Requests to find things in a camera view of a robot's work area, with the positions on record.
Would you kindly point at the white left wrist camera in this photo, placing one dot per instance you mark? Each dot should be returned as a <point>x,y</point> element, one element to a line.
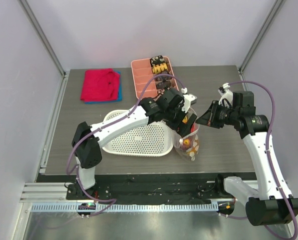
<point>189,100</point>

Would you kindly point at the pink divided organizer tray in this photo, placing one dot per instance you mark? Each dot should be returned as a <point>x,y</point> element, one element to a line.
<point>142,73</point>

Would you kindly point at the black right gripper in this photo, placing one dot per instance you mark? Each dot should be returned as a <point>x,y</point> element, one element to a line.
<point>215,116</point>

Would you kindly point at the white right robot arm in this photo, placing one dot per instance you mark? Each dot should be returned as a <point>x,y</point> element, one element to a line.
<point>272,202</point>

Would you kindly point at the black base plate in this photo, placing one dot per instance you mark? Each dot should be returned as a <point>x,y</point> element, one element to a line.
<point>154,189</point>

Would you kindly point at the white perforated plastic basket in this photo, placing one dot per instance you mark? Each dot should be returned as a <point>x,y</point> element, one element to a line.
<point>153,140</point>

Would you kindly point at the blue folded cloth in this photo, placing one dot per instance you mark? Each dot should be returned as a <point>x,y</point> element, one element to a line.
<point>118,99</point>

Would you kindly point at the white slotted cable duct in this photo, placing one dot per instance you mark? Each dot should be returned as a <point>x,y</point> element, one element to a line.
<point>84,207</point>

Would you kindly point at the magenta folded cloth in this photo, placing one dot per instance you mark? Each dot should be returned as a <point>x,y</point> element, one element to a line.
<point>100,85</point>

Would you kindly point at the black patterned rolled sock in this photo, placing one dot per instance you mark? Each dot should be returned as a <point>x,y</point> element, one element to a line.
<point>163,84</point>

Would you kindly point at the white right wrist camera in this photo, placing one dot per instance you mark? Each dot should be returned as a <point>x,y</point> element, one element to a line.
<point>226,95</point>

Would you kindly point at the yellow black rolled sock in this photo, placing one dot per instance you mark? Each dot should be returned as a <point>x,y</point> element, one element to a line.
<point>159,68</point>

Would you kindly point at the orange toy pineapple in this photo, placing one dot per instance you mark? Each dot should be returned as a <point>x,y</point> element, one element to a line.
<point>190,151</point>

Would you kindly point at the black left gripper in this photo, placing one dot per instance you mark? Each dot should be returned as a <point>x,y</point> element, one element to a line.
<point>177,126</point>

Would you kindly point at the dark red apple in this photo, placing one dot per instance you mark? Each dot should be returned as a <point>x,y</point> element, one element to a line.
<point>187,143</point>

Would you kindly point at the black floral rolled sock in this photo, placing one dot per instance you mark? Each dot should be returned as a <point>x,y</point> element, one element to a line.
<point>157,60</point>

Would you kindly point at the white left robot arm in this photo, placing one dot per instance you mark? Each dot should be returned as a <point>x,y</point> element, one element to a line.
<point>171,106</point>

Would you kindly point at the bright red apple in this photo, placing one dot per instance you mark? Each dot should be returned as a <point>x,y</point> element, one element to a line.
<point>193,128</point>

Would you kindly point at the dark brown rolled sock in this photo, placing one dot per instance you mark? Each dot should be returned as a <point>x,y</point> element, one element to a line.
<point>163,77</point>

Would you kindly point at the clear polka dot zip bag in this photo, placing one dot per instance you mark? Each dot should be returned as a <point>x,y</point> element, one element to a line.
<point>177,142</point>

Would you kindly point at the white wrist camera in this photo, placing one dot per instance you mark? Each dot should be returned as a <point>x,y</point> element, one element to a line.
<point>189,100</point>
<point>226,95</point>

